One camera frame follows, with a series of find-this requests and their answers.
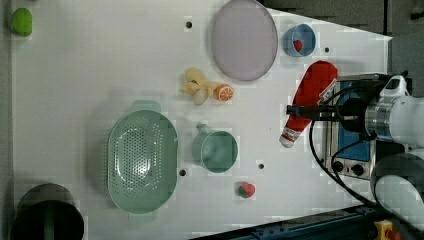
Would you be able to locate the grey round plate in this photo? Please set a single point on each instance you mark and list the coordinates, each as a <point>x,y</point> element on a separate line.
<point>244,40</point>

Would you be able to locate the strawberry in blue bowl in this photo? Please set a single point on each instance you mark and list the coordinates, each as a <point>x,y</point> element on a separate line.
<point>298,45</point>

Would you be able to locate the peeled toy banana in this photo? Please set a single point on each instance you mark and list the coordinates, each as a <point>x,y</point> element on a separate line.
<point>198,86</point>

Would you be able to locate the black cup with green stick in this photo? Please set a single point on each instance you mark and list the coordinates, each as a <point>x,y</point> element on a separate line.
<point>48,212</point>

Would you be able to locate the strawberry on table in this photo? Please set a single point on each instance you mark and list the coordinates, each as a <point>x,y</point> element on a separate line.
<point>246,190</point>

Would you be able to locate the yellow red emergency button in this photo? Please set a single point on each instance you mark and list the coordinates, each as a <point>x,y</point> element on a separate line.
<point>385,231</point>

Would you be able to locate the orange slice toy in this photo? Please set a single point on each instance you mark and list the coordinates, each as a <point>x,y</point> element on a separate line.
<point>224,92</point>

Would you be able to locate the blue bowl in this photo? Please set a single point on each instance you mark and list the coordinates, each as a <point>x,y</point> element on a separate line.
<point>304,33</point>

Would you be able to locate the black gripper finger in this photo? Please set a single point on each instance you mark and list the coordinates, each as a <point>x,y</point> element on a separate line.
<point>316,113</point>

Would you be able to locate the green plastic strainer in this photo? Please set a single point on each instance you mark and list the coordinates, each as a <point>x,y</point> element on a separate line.
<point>142,152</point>

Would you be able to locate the green mug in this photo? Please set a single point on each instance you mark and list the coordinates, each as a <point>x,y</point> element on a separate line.
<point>214,150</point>

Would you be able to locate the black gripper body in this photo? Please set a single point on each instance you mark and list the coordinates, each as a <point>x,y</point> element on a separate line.
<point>351,115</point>

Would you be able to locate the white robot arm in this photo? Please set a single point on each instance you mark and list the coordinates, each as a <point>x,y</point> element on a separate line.
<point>384,112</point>

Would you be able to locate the green ball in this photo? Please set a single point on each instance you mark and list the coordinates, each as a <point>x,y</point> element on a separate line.
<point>22,22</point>

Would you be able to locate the red ketchup bottle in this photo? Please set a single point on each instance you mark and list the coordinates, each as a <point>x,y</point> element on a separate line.
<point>317,78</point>

